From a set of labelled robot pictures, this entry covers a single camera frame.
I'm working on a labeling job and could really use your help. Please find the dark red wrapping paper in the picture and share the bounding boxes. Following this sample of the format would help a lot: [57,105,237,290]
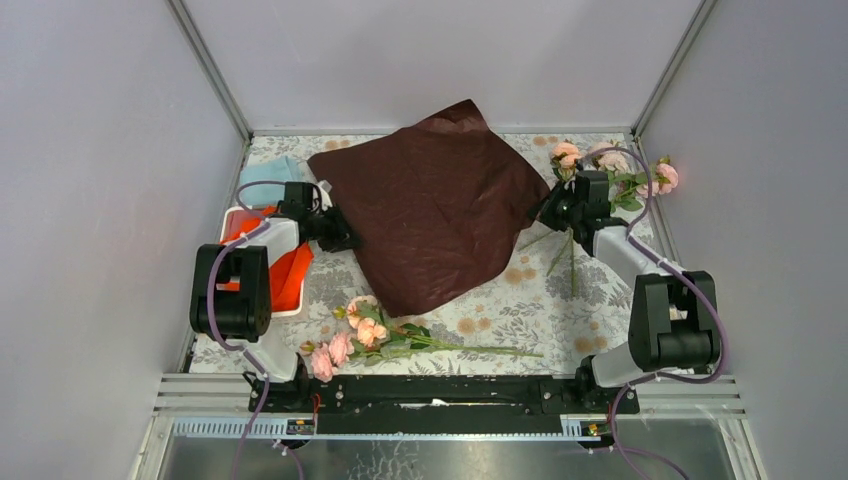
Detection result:
[308,100,550,317]

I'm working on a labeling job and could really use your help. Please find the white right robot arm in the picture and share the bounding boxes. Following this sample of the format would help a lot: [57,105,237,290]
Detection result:
[531,171,724,412]

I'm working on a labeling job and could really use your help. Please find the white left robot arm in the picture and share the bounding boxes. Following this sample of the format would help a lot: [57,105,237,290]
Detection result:
[189,180,361,411]

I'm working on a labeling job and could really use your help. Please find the white perforated plastic basket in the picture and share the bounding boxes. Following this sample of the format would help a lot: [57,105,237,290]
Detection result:
[219,207,314,318]

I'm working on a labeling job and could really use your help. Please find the light blue cloth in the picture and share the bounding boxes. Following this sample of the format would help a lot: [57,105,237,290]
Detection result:
[238,156,303,207]

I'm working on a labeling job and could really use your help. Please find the orange cloth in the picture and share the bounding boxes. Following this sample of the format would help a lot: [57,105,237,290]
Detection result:
[219,206,314,318]

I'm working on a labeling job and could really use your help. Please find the floral patterned table mat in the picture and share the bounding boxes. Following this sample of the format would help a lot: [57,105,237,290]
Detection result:
[184,133,633,375]

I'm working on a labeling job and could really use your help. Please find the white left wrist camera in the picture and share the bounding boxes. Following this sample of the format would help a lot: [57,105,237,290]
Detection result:
[316,180,334,211]

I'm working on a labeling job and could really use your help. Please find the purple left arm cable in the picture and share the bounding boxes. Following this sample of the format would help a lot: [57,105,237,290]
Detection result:
[205,180,313,480]

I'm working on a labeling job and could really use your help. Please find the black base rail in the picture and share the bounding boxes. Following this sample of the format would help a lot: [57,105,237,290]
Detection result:
[242,372,640,435]

